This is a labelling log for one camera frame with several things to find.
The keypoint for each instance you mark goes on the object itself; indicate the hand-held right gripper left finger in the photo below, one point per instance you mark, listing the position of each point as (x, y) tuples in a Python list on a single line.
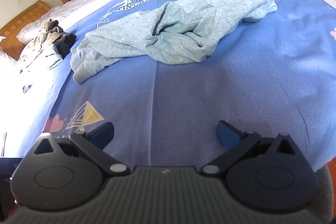
[(101, 134)]

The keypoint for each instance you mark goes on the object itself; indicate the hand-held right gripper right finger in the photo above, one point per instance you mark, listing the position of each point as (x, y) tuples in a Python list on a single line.
[(227, 134)]

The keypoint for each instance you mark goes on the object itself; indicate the blue printed bed sheet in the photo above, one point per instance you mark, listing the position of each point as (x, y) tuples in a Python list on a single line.
[(210, 98)]

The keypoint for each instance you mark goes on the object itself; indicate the small dark cloth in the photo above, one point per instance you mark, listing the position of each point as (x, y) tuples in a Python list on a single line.
[(27, 88)]

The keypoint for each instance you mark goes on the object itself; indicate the black crumpled garment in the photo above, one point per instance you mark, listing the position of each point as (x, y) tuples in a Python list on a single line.
[(65, 44)]

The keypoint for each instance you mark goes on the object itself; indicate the brown crumpled garment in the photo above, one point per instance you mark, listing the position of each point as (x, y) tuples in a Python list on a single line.
[(39, 48)]

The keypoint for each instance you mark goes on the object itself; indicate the grey cloth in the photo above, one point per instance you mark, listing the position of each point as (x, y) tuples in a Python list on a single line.
[(324, 192)]

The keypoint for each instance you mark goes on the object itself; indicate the pale lilac pillow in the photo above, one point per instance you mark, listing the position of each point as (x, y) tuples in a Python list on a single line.
[(30, 32)]

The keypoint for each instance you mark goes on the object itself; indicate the wooden headboard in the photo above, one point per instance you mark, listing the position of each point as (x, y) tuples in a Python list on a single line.
[(23, 16)]

